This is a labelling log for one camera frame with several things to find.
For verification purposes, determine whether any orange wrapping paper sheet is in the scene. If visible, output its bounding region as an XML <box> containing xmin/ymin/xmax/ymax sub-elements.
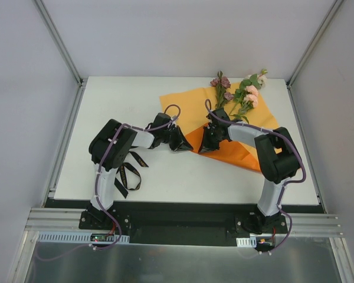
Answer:
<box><xmin>159</xmin><ymin>87</ymin><xmax>279</xmax><ymax>172</ymax></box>

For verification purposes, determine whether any pink fake rose stem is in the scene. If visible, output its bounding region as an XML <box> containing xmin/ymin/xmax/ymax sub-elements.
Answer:
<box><xmin>229</xmin><ymin>85</ymin><xmax>259</xmax><ymax>123</ymax></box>

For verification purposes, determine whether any mauve fake rose stem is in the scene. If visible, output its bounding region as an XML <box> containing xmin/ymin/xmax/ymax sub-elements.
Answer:
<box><xmin>210</xmin><ymin>71</ymin><xmax>233</xmax><ymax>108</ymax></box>

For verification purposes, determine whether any white fake rose stem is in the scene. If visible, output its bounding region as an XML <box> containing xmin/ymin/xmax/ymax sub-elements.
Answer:
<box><xmin>240</xmin><ymin>68</ymin><xmax>268</xmax><ymax>90</ymax></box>

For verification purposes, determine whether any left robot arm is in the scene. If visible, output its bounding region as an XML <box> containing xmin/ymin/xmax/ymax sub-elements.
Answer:
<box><xmin>87</xmin><ymin>113</ymin><xmax>193</xmax><ymax>229</ymax></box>

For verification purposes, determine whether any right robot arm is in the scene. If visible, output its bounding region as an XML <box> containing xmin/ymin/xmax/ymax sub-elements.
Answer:
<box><xmin>198</xmin><ymin>108</ymin><xmax>302</xmax><ymax>234</ymax></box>

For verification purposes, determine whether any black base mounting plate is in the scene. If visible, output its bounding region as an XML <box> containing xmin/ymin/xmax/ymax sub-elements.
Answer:
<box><xmin>78</xmin><ymin>202</ymin><xmax>287</xmax><ymax>246</ymax></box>

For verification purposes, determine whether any right white slotted cable duct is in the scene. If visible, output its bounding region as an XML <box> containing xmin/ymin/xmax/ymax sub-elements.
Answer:
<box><xmin>236</xmin><ymin>236</ymin><xmax>274</xmax><ymax>248</ymax></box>

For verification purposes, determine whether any white slotted cable duct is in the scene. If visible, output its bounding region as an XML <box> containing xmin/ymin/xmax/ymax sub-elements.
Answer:
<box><xmin>236</xmin><ymin>236</ymin><xmax>274</xmax><ymax>248</ymax></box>
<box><xmin>38</xmin><ymin>232</ymin><xmax>130</xmax><ymax>245</ymax></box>

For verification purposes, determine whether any left aluminium frame post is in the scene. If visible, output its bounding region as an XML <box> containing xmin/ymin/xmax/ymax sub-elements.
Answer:
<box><xmin>32</xmin><ymin>0</ymin><xmax>84</xmax><ymax>86</ymax></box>

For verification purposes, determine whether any aluminium frame post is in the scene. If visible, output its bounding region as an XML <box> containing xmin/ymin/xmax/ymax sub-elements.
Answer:
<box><xmin>286</xmin><ymin>0</ymin><xmax>348</xmax><ymax>88</ymax></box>
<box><xmin>32</xmin><ymin>0</ymin><xmax>84</xmax><ymax>86</ymax></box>

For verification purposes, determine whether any left white slotted cable duct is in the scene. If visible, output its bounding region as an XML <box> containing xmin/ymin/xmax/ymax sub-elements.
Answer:
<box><xmin>38</xmin><ymin>232</ymin><xmax>130</xmax><ymax>245</ymax></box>

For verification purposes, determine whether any right aluminium frame post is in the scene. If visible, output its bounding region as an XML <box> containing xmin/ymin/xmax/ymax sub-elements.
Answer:
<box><xmin>286</xmin><ymin>0</ymin><xmax>348</xmax><ymax>88</ymax></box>

